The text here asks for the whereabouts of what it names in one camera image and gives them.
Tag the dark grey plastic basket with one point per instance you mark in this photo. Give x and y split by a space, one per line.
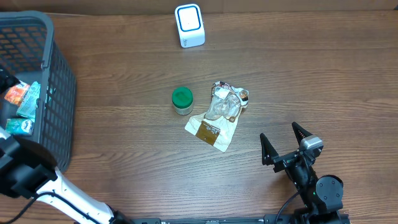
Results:
30 53

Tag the light teal wrapper pack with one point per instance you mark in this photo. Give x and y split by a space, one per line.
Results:
29 104

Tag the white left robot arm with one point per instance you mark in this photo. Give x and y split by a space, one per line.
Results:
29 170

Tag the green lid jar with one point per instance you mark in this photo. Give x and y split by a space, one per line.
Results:
182 100

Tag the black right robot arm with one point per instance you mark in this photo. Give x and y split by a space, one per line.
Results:
318 199

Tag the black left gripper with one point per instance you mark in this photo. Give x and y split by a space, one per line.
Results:
5 78

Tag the beige clear snack bag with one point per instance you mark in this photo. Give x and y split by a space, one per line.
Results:
217 125

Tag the teal tissue pack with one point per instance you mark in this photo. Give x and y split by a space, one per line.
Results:
19 126

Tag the white barcode scanner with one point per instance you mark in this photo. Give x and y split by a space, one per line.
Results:
190 26

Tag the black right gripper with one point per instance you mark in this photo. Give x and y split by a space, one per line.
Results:
270 155

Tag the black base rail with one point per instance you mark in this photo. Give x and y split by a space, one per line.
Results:
217 221

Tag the orange tissue pack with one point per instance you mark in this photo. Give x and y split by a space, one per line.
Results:
15 95

